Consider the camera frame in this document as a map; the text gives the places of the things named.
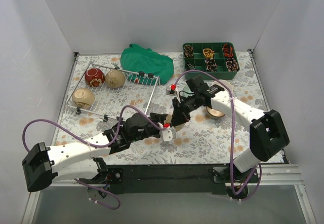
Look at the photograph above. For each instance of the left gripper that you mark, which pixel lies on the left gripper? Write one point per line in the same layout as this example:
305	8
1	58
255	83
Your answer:
157	120

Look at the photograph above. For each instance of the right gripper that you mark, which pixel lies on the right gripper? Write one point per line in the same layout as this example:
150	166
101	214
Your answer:
180	106

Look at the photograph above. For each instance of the black patterned bowl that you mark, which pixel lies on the black patterned bowl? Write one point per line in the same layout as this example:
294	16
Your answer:
215	114

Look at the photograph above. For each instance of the white bowl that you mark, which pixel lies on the white bowl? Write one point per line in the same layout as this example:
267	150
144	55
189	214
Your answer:
222	83

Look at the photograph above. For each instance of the beige flower bowl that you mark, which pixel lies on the beige flower bowl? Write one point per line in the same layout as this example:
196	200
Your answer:
115	79

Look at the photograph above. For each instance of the red floral bowl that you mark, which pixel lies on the red floral bowl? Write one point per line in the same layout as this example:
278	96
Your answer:
94	77

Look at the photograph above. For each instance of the pale green bowl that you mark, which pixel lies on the pale green bowl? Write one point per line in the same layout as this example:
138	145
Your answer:
186	92

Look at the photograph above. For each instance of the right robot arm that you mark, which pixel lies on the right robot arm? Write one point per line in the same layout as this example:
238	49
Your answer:
268	135

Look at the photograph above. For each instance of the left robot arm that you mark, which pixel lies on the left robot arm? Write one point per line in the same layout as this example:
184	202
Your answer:
45	164

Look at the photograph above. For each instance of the grey black folded sock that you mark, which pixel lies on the grey black folded sock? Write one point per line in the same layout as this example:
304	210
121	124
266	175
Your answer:
189	66

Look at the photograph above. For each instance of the black pink floral rolled sock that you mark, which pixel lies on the black pink floral rolled sock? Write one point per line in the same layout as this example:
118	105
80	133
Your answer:
211	65

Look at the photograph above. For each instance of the green cloth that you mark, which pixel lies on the green cloth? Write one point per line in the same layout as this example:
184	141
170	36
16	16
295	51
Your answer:
136	58

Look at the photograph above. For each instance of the leopard print rolled sock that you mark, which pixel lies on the leopard print rolled sock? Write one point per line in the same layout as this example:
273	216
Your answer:
188	51

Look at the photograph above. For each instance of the green compartment organizer box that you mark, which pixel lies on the green compartment organizer box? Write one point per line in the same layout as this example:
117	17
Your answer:
216	59

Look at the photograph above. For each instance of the yellow rolled sock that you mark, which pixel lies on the yellow rolled sock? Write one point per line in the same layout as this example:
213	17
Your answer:
208	53

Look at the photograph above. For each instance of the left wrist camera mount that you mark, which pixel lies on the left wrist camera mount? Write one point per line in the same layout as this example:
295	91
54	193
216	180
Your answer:
168	133

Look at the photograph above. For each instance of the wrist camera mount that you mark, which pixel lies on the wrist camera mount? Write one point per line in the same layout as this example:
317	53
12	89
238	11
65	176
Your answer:
168	133
172	90

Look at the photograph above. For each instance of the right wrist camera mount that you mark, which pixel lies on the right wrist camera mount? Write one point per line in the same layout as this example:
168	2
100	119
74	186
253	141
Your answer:
172	90

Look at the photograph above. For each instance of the silver wire dish rack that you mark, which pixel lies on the silver wire dish rack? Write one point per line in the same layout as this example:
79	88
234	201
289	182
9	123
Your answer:
137	90

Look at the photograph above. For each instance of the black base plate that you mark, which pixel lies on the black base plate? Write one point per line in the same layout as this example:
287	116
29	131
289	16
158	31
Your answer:
187	178

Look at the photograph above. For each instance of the aluminium frame rail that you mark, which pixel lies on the aluminium frame rail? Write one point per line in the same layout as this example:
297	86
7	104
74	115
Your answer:
279	197

